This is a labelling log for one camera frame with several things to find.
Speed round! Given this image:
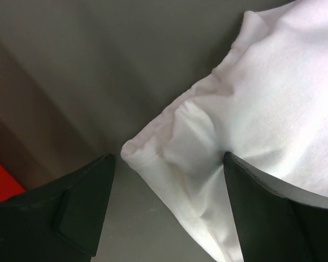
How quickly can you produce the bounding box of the red plastic bin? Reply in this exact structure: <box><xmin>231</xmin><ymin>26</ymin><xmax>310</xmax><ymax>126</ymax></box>
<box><xmin>0</xmin><ymin>164</ymin><xmax>26</xmax><ymax>201</ymax></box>

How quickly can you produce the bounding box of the white t-shirt with red print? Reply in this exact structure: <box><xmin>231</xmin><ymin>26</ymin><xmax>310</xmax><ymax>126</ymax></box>
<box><xmin>121</xmin><ymin>1</ymin><xmax>328</xmax><ymax>261</ymax></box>

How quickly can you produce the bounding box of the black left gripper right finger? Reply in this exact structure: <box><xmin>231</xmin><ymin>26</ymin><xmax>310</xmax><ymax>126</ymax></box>
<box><xmin>223</xmin><ymin>152</ymin><xmax>328</xmax><ymax>261</ymax></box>

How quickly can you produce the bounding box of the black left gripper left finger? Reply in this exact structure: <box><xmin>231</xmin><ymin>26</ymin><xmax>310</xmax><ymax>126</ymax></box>
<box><xmin>0</xmin><ymin>154</ymin><xmax>115</xmax><ymax>262</ymax></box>

